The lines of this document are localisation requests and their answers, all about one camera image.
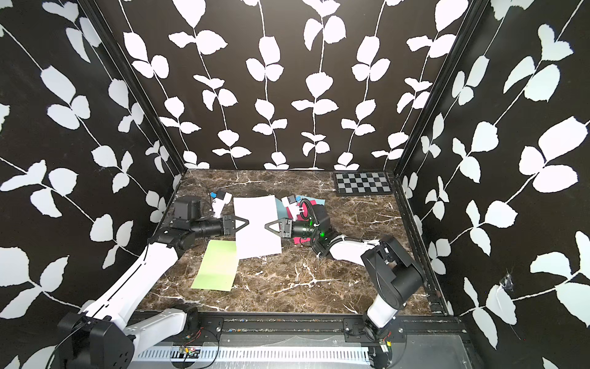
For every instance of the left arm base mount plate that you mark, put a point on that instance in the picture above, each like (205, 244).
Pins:
(202, 329)

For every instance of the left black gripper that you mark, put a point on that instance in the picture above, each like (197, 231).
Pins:
(228, 227)

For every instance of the left light blue paper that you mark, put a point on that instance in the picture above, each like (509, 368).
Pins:
(281, 209)

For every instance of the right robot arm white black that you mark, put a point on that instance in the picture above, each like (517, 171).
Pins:
(394, 273)

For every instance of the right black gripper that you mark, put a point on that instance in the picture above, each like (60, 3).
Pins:
(287, 230)

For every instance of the yellow-green paper sheet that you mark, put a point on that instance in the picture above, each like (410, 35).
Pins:
(254, 241)
(218, 267)

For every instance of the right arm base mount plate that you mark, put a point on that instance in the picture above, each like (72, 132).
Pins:
(359, 329)

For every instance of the white perforated rail strip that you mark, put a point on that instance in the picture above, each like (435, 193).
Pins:
(346, 355)

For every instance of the right light blue paper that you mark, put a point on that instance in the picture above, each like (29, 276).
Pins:
(311, 200)

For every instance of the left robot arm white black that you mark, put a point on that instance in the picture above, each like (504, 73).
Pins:
(101, 336)

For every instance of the small electronics board with wires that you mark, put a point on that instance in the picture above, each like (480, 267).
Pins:
(185, 354)

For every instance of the checkerboard calibration board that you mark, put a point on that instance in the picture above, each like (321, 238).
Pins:
(362, 183)

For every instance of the light blue paper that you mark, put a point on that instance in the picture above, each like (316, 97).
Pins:
(281, 209)
(311, 200)

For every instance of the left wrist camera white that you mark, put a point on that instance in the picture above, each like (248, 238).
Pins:
(219, 200)

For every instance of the right pink paper sheet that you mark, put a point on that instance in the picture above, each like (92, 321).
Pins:
(305, 228)

